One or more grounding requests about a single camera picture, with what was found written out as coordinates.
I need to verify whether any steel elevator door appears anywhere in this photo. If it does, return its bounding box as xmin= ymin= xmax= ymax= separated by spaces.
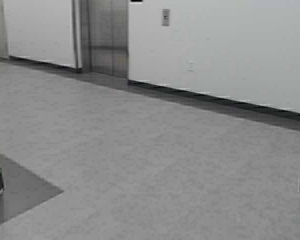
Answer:
xmin=79 ymin=0 xmax=129 ymax=79

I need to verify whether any elevator call button panel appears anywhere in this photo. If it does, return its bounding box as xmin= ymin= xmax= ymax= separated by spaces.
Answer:
xmin=162 ymin=8 xmax=171 ymax=27

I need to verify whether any black floor indicator display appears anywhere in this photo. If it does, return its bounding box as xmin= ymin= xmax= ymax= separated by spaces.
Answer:
xmin=130 ymin=0 xmax=143 ymax=4

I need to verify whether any white wall outlet plate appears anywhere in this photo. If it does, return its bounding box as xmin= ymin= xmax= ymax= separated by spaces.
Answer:
xmin=188 ymin=61 xmax=194 ymax=72

